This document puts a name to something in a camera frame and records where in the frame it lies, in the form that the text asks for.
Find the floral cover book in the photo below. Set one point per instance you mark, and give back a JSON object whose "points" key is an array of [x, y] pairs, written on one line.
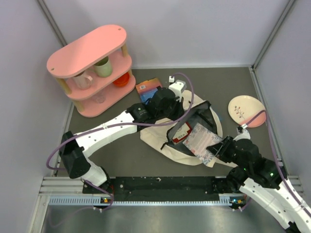
{"points": [[197, 142]]}

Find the clear glass cup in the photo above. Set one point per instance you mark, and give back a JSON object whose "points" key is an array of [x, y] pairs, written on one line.
{"points": [[99, 97]]}

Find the cream canvas backpack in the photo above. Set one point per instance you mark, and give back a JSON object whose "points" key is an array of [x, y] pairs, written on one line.
{"points": [[156, 137]]}

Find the green mug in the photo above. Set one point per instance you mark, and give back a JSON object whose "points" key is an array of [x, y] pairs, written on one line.
{"points": [[103, 68]]}

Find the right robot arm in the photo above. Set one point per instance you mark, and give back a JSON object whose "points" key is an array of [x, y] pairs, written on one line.
{"points": [[263, 182]]}

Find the grey cable duct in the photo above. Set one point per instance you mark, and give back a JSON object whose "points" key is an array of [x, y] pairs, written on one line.
{"points": [[221, 200]]}

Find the orange bowl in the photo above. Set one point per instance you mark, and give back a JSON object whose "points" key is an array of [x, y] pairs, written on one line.
{"points": [[122, 80]]}

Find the pink mug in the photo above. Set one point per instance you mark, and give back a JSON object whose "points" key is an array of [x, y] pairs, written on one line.
{"points": [[83, 80]]}

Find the blue orange book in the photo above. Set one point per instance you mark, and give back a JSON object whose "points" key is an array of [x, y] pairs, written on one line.
{"points": [[146, 89]]}

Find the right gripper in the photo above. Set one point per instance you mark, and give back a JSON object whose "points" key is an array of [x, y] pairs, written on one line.
{"points": [[215, 149]]}

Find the pink three-tier shelf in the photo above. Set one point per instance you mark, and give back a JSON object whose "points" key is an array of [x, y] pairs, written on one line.
{"points": [[81, 55]]}

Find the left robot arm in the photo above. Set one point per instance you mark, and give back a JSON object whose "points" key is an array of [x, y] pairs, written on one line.
{"points": [[77, 148]]}

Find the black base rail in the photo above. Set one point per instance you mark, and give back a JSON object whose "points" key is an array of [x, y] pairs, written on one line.
{"points": [[199, 188]]}

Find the red cream book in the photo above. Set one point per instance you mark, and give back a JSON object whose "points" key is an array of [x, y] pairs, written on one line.
{"points": [[182, 133]]}

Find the pink cream plate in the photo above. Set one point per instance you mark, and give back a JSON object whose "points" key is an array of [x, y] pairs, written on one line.
{"points": [[247, 110]]}

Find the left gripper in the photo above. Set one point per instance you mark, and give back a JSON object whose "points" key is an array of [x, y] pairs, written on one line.
{"points": [[180, 110]]}

